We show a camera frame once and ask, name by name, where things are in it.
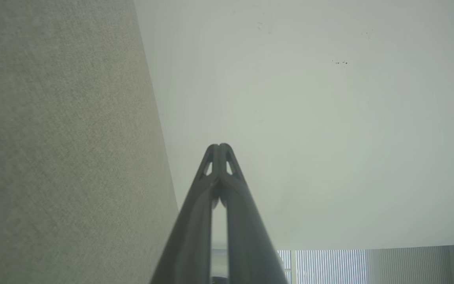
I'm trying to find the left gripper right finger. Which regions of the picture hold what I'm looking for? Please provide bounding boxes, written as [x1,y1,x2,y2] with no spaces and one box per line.
[220,143,290,284]

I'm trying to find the white vertical window blinds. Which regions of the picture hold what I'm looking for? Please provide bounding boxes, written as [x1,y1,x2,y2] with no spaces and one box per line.
[277,245,454,284]

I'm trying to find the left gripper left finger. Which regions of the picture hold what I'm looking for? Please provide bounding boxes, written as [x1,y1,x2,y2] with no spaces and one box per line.
[150,144,220,284]

